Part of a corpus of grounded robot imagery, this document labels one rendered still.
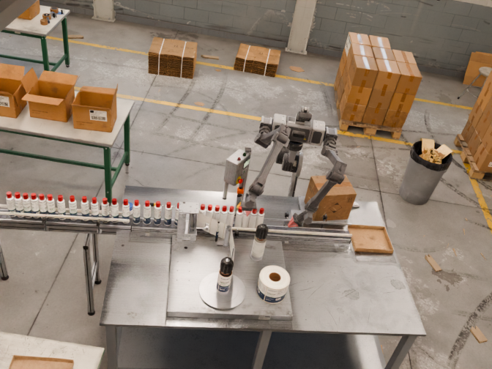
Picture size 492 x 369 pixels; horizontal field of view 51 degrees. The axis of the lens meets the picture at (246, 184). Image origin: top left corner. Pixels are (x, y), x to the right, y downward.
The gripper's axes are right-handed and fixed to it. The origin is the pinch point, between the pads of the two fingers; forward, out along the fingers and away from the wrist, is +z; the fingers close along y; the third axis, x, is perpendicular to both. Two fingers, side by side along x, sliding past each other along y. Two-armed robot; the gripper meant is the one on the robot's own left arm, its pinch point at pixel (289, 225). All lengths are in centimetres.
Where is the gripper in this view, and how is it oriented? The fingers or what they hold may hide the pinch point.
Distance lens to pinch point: 393.0
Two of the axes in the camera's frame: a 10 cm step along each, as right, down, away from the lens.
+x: 6.7, 5.6, 4.9
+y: 0.6, 6.2, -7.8
